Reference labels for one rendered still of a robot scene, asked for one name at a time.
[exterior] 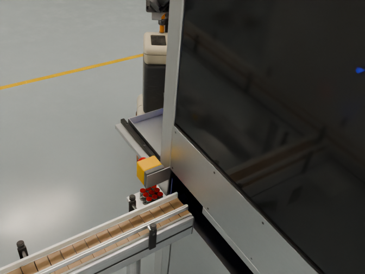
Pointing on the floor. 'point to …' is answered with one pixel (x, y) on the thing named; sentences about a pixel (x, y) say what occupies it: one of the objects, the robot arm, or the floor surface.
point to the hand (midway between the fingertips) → (243, 103)
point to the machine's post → (170, 97)
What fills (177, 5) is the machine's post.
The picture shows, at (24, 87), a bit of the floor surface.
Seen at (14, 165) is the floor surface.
